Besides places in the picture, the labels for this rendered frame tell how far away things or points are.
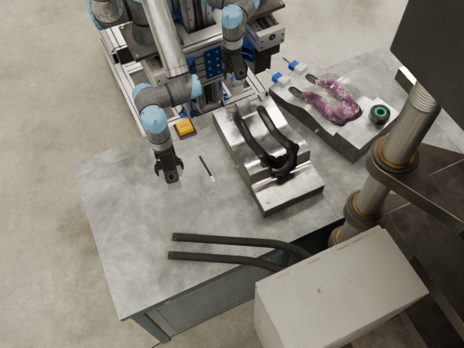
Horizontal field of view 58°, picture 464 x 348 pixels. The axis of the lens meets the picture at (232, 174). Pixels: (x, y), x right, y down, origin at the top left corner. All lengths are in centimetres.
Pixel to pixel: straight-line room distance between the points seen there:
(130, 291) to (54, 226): 123
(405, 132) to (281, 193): 85
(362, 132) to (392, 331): 74
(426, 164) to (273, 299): 42
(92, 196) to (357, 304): 121
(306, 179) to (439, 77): 106
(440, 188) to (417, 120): 18
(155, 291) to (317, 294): 83
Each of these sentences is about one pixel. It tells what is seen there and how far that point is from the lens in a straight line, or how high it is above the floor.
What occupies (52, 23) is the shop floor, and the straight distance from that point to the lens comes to 390.
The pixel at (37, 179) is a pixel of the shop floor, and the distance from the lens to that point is 295.
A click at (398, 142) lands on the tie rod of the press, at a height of 161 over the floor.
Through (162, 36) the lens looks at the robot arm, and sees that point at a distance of 136.
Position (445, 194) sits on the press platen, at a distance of 92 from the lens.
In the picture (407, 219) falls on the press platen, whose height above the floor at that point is 129.
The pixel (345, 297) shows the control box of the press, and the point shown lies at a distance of 86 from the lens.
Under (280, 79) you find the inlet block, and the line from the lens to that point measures 191.
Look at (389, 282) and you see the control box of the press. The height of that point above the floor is 147.
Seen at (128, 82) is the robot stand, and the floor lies 21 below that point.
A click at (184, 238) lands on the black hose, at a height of 84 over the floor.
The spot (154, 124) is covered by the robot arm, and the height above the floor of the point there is 129.
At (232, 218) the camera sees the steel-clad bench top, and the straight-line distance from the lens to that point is 163.
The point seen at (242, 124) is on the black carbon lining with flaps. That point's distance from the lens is 175.
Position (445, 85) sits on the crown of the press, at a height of 184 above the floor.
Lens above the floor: 229
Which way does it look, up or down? 60 degrees down
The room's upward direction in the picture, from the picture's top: 4 degrees counter-clockwise
